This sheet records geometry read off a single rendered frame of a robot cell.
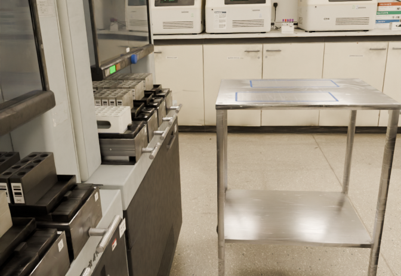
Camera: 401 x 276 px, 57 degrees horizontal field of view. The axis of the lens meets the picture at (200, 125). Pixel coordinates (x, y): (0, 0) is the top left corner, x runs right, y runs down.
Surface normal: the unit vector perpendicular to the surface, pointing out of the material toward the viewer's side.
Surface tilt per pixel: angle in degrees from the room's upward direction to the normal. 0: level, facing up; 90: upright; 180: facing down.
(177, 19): 90
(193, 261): 0
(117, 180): 0
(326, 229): 0
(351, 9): 90
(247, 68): 90
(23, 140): 90
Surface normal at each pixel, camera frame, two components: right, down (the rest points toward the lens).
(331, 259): -0.03, -0.95
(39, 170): 1.00, 0.00
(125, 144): -0.09, 0.31
